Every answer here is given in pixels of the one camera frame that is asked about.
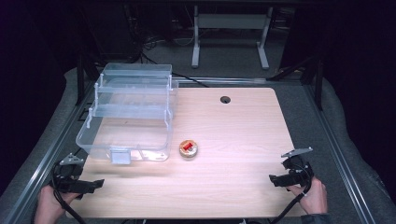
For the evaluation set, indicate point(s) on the person's right hand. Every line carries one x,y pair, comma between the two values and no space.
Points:
314,199

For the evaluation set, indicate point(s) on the black diagonal metal brace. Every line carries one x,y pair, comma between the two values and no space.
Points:
292,70

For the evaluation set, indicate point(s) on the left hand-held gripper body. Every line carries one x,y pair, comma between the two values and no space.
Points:
70,174

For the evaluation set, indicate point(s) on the grey metal rail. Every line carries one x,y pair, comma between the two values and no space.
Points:
40,165
224,80
339,149

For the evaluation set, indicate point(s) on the person's left hand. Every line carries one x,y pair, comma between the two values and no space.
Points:
49,205

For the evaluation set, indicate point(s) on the clear plastic tiered storage box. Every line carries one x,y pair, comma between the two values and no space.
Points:
124,146

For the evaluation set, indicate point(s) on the black metal post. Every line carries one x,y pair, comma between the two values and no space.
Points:
80,81
318,84

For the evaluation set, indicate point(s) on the brown tape roll red core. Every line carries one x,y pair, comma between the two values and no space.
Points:
188,149

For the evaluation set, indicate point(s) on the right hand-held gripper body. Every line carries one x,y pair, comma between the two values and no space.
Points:
297,171

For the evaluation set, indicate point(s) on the white metal desk frame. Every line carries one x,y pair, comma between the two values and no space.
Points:
230,21

